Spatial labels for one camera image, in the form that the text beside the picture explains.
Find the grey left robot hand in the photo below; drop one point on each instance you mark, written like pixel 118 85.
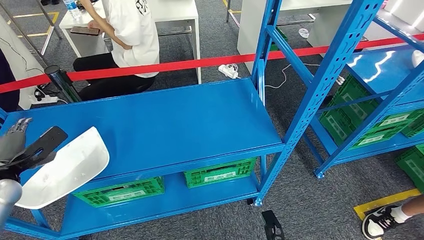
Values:
pixel 13 142

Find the white curved plastic part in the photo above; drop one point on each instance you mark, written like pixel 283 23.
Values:
pixel 73 165
pixel 418 59

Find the dark smartphone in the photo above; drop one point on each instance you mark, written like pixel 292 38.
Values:
pixel 84 30

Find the blue metal shelf rack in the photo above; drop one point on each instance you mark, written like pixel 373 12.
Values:
pixel 165 126
pixel 404 86

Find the white power strip black plugs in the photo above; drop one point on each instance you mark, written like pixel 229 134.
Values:
pixel 43 99

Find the red barrier belt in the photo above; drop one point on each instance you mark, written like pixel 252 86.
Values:
pixel 182 64
pixel 26 83

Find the white partition panel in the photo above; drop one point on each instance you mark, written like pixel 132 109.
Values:
pixel 26 66

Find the green plastic crate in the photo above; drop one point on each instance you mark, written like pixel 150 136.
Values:
pixel 371 140
pixel 394 121
pixel 414 130
pixel 132 195
pixel 282 35
pixel 198 179
pixel 412 169

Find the clear water bottle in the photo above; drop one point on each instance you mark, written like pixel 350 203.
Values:
pixel 72 10

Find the person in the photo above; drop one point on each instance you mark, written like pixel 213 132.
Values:
pixel 414 207
pixel 132 39

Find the white desk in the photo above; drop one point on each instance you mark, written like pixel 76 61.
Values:
pixel 175 10
pixel 246 33

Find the crumpled clear plastic wrap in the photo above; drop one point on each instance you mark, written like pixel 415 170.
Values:
pixel 303 33

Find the black and white sneaker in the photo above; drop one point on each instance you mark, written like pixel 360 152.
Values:
pixel 377 225

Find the black stanchion post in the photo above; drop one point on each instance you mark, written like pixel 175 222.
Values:
pixel 63 84

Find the steel table frame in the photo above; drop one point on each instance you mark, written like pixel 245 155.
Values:
pixel 47 39

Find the black robot torso bracket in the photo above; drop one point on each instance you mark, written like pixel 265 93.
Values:
pixel 273 228

